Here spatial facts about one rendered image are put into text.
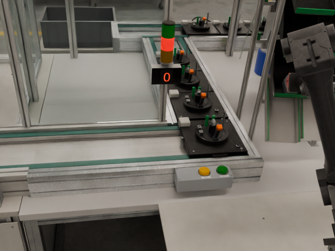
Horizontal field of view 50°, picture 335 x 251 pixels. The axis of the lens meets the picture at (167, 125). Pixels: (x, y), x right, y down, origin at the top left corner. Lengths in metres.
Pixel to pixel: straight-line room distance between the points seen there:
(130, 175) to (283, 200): 0.59
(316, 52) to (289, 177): 0.89
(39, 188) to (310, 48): 1.02
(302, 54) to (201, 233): 0.74
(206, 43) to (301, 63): 1.89
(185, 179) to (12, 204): 0.62
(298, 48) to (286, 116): 0.80
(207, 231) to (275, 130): 0.52
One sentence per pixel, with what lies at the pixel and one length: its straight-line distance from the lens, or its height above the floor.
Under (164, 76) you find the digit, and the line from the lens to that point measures 1.45.
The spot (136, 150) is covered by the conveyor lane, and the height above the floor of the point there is 0.92.
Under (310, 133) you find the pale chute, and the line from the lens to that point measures 1.63.
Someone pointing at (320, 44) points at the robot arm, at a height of 1.60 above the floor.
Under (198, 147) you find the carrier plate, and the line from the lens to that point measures 1.46.
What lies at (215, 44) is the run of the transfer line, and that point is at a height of 0.91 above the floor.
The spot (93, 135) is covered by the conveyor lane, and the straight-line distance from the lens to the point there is 1.57.
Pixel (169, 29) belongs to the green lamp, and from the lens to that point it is 1.38.
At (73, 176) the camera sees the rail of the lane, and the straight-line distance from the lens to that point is 1.35.
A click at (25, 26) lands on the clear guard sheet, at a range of 1.44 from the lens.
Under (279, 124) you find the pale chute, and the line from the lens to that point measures 1.57.
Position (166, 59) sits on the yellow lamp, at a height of 1.28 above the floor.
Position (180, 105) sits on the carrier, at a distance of 1.72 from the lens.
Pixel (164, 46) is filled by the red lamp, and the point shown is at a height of 1.33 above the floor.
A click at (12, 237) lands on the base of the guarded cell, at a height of 0.72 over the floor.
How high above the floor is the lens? 1.85
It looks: 34 degrees down
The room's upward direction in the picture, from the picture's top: 4 degrees clockwise
